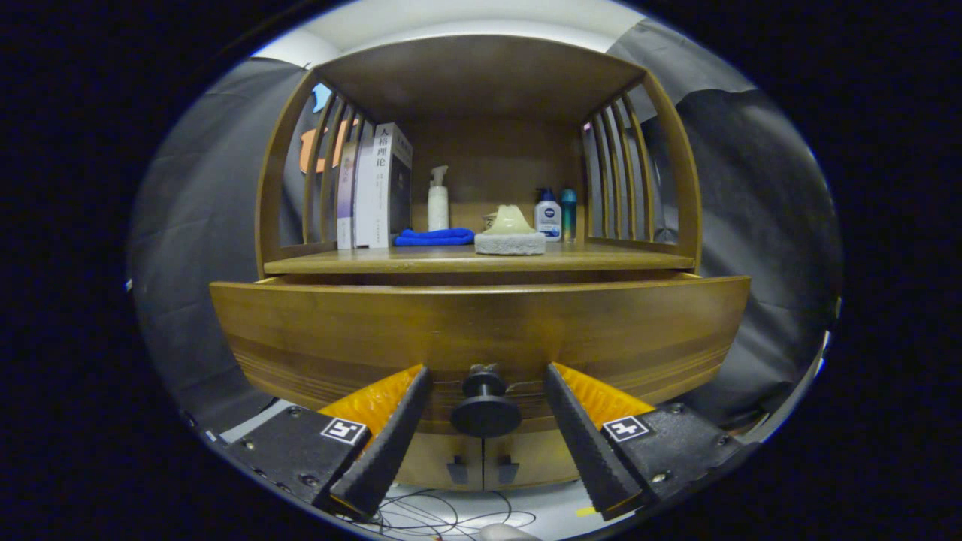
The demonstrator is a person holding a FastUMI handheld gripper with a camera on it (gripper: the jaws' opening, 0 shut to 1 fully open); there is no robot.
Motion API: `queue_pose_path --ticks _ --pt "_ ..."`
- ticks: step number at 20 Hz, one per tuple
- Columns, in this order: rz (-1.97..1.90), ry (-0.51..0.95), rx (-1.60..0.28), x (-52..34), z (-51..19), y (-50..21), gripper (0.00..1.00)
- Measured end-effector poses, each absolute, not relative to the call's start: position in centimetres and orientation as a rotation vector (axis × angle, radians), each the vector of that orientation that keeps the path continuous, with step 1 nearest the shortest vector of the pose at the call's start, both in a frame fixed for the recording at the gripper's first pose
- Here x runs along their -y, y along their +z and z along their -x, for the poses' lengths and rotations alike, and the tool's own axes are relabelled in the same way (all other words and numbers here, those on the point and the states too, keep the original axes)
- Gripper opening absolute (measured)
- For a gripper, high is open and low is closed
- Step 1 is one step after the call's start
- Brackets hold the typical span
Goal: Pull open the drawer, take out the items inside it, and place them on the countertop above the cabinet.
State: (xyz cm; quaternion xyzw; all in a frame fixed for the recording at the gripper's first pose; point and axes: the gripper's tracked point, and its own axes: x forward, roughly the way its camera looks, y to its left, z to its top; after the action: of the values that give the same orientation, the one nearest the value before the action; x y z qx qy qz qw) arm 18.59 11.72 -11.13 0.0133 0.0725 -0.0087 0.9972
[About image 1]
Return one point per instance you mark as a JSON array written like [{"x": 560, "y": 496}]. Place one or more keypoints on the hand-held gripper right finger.
[{"x": 590, "y": 451}]

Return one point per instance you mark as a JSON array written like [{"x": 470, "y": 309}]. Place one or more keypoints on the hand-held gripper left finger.
[{"x": 379, "y": 458}]

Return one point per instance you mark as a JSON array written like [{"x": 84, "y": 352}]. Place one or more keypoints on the wooden drawer with black knob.
[{"x": 481, "y": 330}]

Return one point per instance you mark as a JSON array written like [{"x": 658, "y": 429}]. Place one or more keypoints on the wooden countertop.
[{"x": 601, "y": 259}]

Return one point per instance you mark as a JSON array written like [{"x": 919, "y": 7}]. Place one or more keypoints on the wooden cabinet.
[{"x": 481, "y": 75}]

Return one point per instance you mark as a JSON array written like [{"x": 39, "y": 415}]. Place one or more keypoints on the blue folded cloth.
[{"x": 436, "y": 237}]

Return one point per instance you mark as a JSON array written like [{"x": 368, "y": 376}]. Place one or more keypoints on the white bottle with blue cap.
[{"x": 549, "y": 222}]

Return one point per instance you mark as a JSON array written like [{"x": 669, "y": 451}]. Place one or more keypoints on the teal slim bottle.
[{"x": 569, "y": 218}]

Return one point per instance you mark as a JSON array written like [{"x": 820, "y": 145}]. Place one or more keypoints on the thin white book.
[{"x": 364, "y": 210}]

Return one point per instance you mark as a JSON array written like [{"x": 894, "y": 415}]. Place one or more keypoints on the beige lidded tea bowl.
[{"x": 490, "y": 220}]

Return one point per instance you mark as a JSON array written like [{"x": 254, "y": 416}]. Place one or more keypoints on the white pump bottle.
[{"x": 438, "y": 210}]

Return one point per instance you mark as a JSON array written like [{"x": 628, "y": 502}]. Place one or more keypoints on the thin purple book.
[{"x": 346, "y": 203}]

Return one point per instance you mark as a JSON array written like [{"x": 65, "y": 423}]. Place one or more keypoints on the large white book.
[{"x": 391, "y": 188}]

